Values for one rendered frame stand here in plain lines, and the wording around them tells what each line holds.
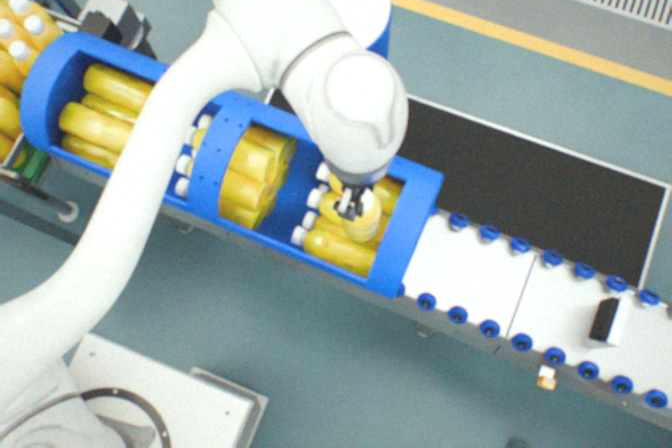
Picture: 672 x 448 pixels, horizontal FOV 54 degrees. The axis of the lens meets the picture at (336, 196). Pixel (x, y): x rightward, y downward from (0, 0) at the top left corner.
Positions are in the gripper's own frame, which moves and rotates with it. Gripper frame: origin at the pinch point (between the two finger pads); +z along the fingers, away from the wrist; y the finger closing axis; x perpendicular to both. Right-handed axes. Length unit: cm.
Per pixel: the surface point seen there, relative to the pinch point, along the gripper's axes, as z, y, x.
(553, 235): 131, 45, -55
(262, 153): 27.7, 7.2, 24.6
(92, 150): 37, -4, 63
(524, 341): 48, -5, -41
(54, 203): 129, -14, 115
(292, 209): 50, 3, 18
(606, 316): 38, 5, -52
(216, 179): 24.7, -2.0, 30.0
